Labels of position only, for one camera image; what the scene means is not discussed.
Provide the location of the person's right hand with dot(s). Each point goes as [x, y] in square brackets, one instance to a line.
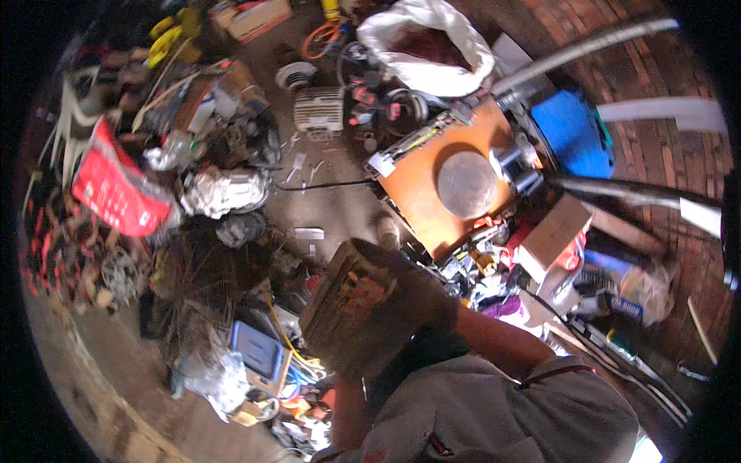
[425, 295]

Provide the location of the person's right fingers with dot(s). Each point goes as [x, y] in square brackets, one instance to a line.
[379, 252]

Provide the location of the rusty brown metal box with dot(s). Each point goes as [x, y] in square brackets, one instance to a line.
[353, 307]

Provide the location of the orange wooden board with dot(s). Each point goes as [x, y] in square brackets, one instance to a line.
[425, 185]

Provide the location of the round grey metal disc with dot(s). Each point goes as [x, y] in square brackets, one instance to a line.
[466, 184]

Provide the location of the black wrist band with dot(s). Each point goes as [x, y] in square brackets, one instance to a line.
[437, 350]

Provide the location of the black round fan housing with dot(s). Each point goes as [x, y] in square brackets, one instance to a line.
[405, 111]

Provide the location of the white finned electric motor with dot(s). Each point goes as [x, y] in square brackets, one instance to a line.
[318, 109]

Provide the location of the blue plastic container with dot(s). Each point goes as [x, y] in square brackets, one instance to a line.
[257, 350]

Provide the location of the grey metal motor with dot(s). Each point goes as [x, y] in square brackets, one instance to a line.
[515, 165]

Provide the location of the crumpled silver foil bag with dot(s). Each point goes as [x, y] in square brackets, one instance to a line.
[226, 191]

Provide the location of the brown cardboard box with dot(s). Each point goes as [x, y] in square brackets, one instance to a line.
[553, 234]

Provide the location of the white round fan part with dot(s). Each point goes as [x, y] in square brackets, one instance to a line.
[296, 75]

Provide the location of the person's body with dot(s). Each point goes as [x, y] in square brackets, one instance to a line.
[492, 416]

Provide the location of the heap of mixed scrap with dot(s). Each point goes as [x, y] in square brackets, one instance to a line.
[579, 295]

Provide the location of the clear plastic bag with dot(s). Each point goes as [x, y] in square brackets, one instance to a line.
[220, 382]

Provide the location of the white sack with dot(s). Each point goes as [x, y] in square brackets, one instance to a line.
[428, 49]

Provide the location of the blue plastic case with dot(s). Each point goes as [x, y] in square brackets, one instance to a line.
[573, 136]

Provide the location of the black pipe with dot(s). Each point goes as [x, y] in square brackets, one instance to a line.
[625, 190]

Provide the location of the flat cardboard box red edge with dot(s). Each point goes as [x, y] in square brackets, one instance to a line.
[257, 20]

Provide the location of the red plastic bag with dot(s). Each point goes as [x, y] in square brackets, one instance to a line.
[118, 185]

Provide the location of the yellow plastic parts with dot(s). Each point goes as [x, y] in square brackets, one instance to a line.
[168, 34]

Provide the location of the heap of red scraps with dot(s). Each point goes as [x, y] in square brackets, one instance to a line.
[69, 260]

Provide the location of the white flat strip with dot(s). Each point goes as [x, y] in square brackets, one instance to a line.
[666, 110]

